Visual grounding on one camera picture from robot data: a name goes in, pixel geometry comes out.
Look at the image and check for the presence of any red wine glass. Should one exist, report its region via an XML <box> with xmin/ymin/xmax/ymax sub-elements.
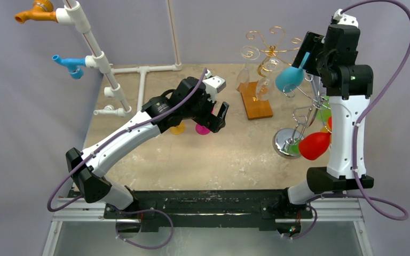
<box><xmin>298</xmin><ymin>117</ymin><xmax>332</xmax><ymax>161</ymax></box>

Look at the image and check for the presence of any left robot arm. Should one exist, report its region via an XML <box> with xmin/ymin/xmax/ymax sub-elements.
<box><xmin>66</xmin><ymin>76</ymin><xmax>229</xmax><ymax>218</ymax></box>

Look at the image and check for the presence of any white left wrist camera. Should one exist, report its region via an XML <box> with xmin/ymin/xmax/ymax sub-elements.
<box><xmin>202</xmin><ymin>69</ymin><xmax>226</xmax><ymax>103</ymax></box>

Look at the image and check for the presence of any blue faucet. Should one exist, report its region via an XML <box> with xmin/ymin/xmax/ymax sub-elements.
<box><xmin>52</xmin><ymin>55</ymin><xmax>86</xmax><ymax>79</ymax></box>

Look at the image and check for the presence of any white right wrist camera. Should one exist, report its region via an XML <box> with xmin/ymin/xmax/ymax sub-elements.
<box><xmin>331</xmin><ymin>9</ymin><xmax>359</xmax><ymax>28</ymax></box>

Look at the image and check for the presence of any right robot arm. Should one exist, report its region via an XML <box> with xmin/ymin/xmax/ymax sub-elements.
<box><xmin>278</xmin><ymin>24</ymin><xmax>374</xmax><ymax>217</ymax></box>

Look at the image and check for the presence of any chrome wire glass rack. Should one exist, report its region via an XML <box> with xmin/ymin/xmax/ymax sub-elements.
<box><xmin>272</xmin><ymin>74</ymin><xmax>326</xmax><ymax>159</ymax></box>

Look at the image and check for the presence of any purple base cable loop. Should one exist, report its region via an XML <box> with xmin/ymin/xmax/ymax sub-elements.
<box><xmin>115</xmin><ymin>209</ymin><xmax>175</xmax><ymax>251</ymax></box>

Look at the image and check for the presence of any clear wine glass left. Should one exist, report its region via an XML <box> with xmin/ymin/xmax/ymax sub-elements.
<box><xmin>236</xmin><ymin>45</ymin><xmax>260</xmax><ymax>93</ymax></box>

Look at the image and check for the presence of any clear wine glass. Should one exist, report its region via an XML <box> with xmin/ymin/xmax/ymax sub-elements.
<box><xmin>236</xmin><ymin>45</ymin><xmax>260</xmax><ymax>93</ymax></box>
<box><xmin>255</xmin><ymin>57</ymin><xmax>284</xmax><ymax>101</ymax></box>

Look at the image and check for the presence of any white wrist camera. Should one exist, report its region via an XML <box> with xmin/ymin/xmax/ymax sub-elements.
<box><xmin>331</xmin><ymin>9</ymin><xmax>359</xmax><ymax>28</ymax></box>
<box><xmin>202</xmin><ymin>69</ymin><xmax>226</xmax><ymax>103</ymax></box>

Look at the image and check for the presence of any green wine glass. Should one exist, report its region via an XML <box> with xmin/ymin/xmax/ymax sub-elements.
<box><xmin>316</xmin><ymin>96</ymin><xmax>332</xmax><ymax>122</ymax></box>

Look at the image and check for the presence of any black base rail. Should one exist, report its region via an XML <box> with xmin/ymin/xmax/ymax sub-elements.
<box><xmin>104</xmin><ymin>189</ymin><xmax>313</xmax><ymax>234</ymax></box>

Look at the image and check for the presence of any orange faucet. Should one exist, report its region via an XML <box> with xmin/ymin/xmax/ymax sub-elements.
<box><xmin>14</xmin><ymin>0</ymin><xmax>58</xmax><ymax>23</ymax></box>

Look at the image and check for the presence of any orange wine glass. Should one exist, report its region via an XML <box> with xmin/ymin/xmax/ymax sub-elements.
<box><xmin>320</xmin><ymin>126</ymin><xmax>332</xmax><ymax>133</ymax></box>

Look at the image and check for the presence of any gold wire glass rack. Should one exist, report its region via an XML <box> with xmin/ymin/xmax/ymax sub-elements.
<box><xmin>245</xmin><ymin>26</ymin><xmax>303</xmax><ymax>77</ymax></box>

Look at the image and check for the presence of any blue wine glass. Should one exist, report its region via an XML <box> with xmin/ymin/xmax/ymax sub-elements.
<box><xmin>275</xmin><ymin>52</ymin><xmax>310</xmax><ymax>93</ymax></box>

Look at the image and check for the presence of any white PVC pipe frame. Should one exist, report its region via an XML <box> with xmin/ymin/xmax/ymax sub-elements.
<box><xmin>56</xmin><ymin>1</ymin><xmax>182</xmax><ymax>117</ymax></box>

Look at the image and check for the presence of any wooden rack base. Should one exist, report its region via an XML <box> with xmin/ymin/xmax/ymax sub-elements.
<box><xmin>241</xmin><ymin>82</ymin><xmax>273</xmax><ymax>120</ymax></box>

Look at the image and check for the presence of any pink wine glass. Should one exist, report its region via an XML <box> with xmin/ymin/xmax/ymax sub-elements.
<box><xmin>195</xmin><ymin>124</ymin><xmax>210</xmax><ymax>135</ymax></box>

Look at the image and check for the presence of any yellow wine glass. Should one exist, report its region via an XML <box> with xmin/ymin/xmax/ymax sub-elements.
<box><xmin>169</xmin><ymin>122</ymin><xmax>186</xmax><ymax>135</ymax></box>

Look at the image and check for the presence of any clear wine glass right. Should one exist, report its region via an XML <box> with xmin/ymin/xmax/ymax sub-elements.
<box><xmin>255</xmin><ymin>57</ymin><xmax>284</xmax><ymax>101</ymax></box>

